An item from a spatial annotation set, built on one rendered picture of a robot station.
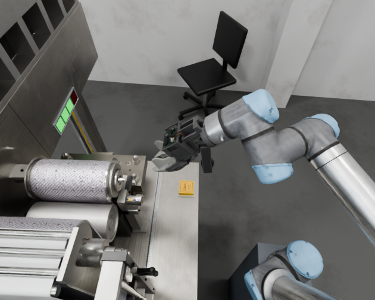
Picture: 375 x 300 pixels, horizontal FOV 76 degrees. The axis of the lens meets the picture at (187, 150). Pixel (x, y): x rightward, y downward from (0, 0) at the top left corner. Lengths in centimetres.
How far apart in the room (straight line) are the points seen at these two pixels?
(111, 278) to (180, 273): 56
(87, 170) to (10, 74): 40
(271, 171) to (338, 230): 191
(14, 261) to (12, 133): 47
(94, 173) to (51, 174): 13
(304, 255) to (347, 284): 137
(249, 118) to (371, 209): 29
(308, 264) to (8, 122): 105
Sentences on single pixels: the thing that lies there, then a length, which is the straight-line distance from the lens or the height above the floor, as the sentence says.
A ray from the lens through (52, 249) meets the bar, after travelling 58.
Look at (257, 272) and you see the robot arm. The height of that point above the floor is 110.
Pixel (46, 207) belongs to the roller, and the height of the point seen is 123.
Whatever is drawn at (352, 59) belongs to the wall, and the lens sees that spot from 320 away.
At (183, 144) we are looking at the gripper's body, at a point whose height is 150.
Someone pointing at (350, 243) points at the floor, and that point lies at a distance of 240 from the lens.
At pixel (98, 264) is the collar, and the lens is 65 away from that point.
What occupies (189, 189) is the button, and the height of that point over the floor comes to 92.
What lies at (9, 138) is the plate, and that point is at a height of 136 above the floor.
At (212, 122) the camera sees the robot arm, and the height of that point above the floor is 156.
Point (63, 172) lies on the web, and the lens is 84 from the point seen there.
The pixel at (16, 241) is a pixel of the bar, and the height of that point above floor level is 144.
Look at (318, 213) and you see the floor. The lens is 238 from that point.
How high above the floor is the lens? 195
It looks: 53 degrees down
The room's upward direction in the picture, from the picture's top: straight up
